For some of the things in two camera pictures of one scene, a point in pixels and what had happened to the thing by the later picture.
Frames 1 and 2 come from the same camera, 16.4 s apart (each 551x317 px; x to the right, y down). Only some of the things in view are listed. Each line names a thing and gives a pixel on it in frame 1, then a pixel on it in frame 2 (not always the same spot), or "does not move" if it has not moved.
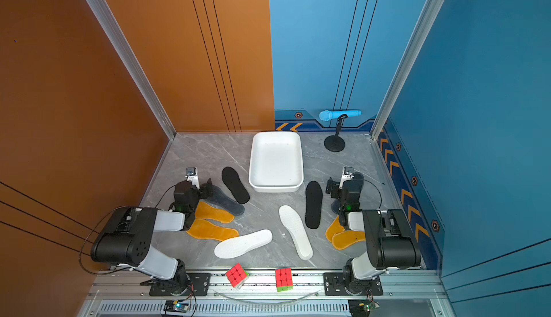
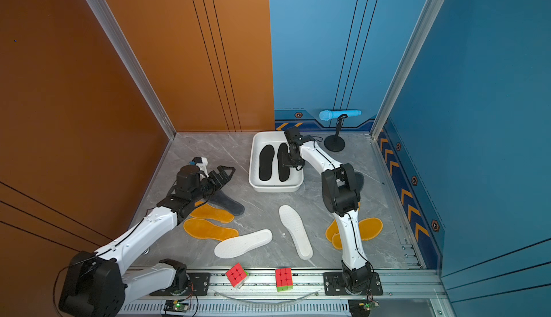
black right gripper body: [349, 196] to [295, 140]
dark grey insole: [220, 199] does not move
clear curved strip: [293, 300] does not move
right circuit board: [361, 308] does not move
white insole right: [293, 222] does not move
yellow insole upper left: [206, 211] does not move
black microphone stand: [335, 143] does not move
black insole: [313, 199] to [283, 160]
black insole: [231, 179] to [265, 162]
